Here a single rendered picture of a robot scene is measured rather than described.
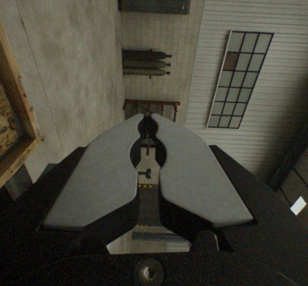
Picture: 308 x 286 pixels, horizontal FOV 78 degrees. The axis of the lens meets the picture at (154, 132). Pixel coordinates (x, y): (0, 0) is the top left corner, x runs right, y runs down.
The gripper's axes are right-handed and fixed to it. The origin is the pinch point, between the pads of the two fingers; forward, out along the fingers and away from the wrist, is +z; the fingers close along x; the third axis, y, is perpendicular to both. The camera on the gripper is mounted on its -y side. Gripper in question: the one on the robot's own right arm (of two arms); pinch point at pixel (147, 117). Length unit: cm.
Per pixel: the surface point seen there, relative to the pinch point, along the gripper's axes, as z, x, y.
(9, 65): 14.0, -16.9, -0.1
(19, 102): 14.2, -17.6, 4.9
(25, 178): 14.0, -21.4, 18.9
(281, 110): 659, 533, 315
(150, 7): 602, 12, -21
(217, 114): 669, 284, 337
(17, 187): 11.9, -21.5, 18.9
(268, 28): 645, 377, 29
